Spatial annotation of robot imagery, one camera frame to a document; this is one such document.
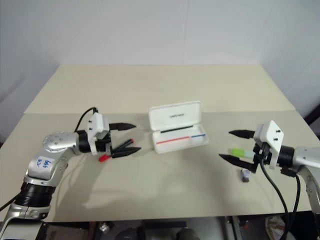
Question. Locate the green highlighter pen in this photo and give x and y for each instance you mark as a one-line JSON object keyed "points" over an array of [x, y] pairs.
{"points": [[237, 151]]}

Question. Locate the silver metal frame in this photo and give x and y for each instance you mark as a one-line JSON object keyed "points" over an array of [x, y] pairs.
{"points": [[236, 228]]}

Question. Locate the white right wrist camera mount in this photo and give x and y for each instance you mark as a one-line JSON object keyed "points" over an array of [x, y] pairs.
{"points": [[272, 135]]}

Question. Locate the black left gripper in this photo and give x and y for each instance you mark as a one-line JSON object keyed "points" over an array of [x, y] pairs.
{"points": [[104, 142]]}

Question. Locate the small grey eraser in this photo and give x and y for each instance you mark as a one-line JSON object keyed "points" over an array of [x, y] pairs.
{"points": [[245, 175]]}

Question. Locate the dark object behind table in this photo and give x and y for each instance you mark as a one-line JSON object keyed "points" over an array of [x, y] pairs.
{"points": [[315, 120]]}

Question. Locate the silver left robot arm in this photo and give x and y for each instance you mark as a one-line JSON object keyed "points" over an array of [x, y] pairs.
{"points": [[52, 160]]}

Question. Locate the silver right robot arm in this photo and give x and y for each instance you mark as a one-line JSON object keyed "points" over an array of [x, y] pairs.
{"points": [[303, 156]]}

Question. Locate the white open pencil case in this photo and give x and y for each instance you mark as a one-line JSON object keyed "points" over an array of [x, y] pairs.
{"points": [[178, 132]]}

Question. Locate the black marker with red cap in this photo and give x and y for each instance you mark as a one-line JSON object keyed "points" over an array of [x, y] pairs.
{"points": [[121, 145]]}

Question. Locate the white patterned object under table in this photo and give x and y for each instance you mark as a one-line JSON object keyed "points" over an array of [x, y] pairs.
{"points": [[275, 226]]}

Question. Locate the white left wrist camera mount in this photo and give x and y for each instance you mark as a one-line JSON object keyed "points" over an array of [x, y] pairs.
{"points": [[98, 123]]}

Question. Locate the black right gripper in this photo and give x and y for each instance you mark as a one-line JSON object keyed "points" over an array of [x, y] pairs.
{"points": [[262, 153]]}

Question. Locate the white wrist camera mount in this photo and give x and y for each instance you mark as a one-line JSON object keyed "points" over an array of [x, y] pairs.
{"points": [[272, 135], [98, 123]]}

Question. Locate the small silver metal part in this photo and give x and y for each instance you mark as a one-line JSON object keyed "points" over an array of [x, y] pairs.
{"points": [[103, 226]]}

